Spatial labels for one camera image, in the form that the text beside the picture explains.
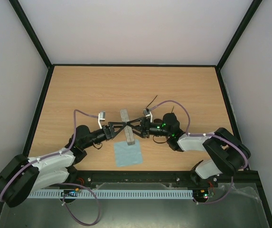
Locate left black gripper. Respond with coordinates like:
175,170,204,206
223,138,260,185
83,122,127,149

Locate grey glasses case green lining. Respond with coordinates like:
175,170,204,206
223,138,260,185
120,109,135,146

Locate light blue cleaning cloth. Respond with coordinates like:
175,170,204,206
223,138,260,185
114,140,143,167

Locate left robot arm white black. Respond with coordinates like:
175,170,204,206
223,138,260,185
0,122,126,208

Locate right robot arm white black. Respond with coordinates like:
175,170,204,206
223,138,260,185
127,113,251,186

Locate dark aviator sunglasses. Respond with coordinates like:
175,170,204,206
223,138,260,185
145,95,175,114

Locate left controller board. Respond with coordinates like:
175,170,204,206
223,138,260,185
59,188,82,197

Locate controller board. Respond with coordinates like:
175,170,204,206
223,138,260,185
194,188,216,199
59,188,82,197

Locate right controller board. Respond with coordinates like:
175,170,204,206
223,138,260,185
194,188,216,199

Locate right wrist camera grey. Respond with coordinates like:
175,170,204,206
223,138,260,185
143,108,153,123

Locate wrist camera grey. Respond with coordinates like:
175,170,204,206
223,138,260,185
143,108,153,123
98,111,106,129

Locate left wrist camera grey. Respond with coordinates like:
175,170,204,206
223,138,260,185
98,111,106,129

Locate light blue slotted cable duct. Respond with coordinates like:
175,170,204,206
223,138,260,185
28,189,193,200

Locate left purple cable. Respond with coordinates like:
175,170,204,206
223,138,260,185
0,109,101,225

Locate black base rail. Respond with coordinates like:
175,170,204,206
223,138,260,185
74,171,262,190

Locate black aluminium frame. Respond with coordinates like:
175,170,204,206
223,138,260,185
0,0,272,228

